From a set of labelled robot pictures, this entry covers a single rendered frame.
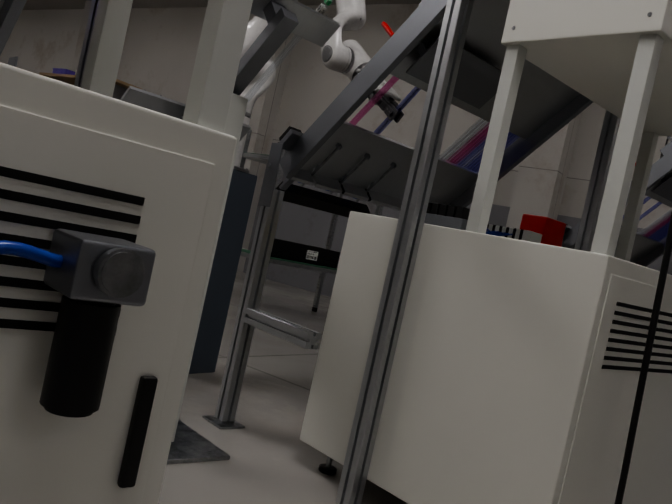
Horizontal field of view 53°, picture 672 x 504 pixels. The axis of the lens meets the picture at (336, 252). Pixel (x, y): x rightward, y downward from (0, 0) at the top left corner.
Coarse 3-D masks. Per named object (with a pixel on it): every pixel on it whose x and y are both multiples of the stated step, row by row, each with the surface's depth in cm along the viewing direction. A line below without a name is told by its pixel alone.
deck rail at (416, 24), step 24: (432, 0) 151; (408, 24) 156; (432, 24) 151; (384, 48) 160; (408, 48) 155; (360, 72) 165; (384, 72) 159; (360, 96) 164; (336, 120) 169; (312, 144) 175; (288, 168) 181
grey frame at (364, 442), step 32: (448, 0) 142; (448, 32) 141; (448, 64) 140; (448, 96) 142; (608, 128) 192; (416, 160) 142; (608, 160) 190; (416, 192) 141; (416, 224) 142; (256, 256) 178; (416, 256) 143; (256, 288) 180; (384, 288) 143; (384, 320) 142; (384, 352) 141; (224, 384) 180; (384, 384) 143; (224, 416) 179; (352, 448) 143; (352, 480) 142
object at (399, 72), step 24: (480, 0) 155; (504, 0) 158; (480, 24) 162; (504, 24) 164; (432, 48) 158; (480, 48) 168; (504, 48) 171; (408, 72) 162; (480, 72) 170; (528, 72) 182; (456, 96) 175; (480, 96) 178; (528, 96) 191; (552, 96) 194; (528, 120) 200
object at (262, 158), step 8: (248, 136) 427; (248, 144) 428; (256, 160) 429; (264, 160) 417; (280, 168) 395; (280, 176) 396; (376, 208) 456; (336, 216) 486; (328, 240) 486; (328, 248) 486; (248, 256) 405; (280, 264) 406; (288, 264) 410; (296, 264) 415; (304, 264) 419; (312, 264) 438; (320, 272) 487; (328, 272) 433; (320, 280) 486; (320, 288) 487
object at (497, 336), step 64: (384, 256) 150; (448, 256) 137; (512, 256) 126; (576, 256) 117; (448, 320) 135; (512, 320) 124; (576, 320) 115; (320, 384) 159; (448, 384) 133; (512, 384) 122; (576, 384) 114; (320, 448) 156; (384, 448) 142; (448, 448) 130; (512, 448) 121
